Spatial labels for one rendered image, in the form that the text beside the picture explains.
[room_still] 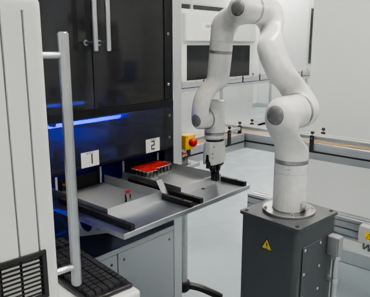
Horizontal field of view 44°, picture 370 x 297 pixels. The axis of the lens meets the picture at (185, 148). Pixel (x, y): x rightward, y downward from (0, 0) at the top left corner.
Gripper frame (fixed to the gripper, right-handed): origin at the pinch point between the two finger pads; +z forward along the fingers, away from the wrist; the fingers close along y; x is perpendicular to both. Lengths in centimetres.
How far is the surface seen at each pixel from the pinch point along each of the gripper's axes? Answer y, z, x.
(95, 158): 38.4, -10.6, -29.2
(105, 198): 41.5, 3.3, -20.7
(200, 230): -120, 89, -110
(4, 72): 101, -47, 26
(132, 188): 28.4, 2.2, -19.5
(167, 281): -2, 59, -32
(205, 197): 14.4, 4.4, 6.7
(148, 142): 9.6, -12.2, -29.1
